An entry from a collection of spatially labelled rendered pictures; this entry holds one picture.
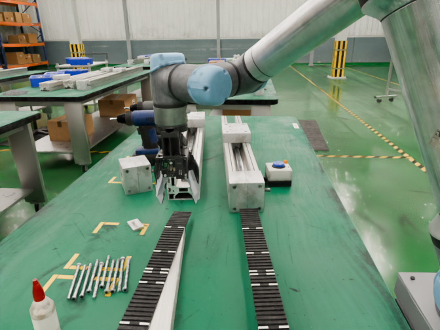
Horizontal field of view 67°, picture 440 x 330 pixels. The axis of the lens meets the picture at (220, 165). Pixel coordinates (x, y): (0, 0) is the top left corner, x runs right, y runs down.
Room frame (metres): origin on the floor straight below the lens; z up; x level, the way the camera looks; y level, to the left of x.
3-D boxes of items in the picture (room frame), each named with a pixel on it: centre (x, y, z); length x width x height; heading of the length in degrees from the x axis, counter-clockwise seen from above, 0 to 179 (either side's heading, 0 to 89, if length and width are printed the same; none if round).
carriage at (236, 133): (1.34, -0.07, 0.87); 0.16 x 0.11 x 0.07; 1
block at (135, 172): (1.04, 0.28, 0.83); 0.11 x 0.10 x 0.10; 113
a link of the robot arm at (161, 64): (0.73, 0.11, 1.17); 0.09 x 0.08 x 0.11; 45
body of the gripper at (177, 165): (0.73, 0.11, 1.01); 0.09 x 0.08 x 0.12; 0
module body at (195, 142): (1.33, 0.12, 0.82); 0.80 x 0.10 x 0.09; 1
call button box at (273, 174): (1.06, -0.19, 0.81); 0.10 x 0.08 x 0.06; 91
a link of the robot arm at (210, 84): (0.68, 0.02, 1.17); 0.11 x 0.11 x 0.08; 45
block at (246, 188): (0.89, -0.09, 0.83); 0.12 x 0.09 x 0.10; 91
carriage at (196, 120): (1.58, 0.13, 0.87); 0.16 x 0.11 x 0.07; 1
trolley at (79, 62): (5.91, 2.29, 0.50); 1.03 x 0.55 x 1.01; 0
